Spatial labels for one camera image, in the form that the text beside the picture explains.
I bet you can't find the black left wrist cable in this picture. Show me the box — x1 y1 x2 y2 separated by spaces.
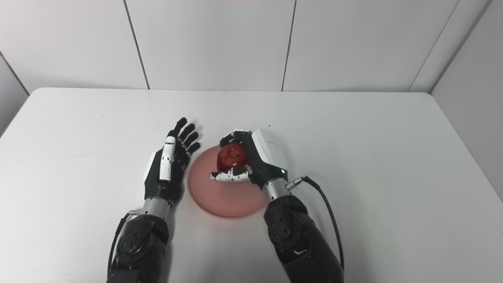
107 209 142 276

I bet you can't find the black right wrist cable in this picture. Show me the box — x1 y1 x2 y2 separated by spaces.
286 176 345 272

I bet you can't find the pink round plate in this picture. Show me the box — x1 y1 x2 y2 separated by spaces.
187 145 272 219

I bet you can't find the red apple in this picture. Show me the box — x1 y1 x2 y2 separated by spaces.
217 143 249 172

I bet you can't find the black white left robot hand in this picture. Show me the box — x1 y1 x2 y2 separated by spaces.
144 117 201 206

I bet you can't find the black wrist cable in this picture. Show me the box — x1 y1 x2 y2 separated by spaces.
107 209 142 276
286 176 345 272

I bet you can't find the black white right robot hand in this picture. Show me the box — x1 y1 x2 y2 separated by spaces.
210 128 288 190

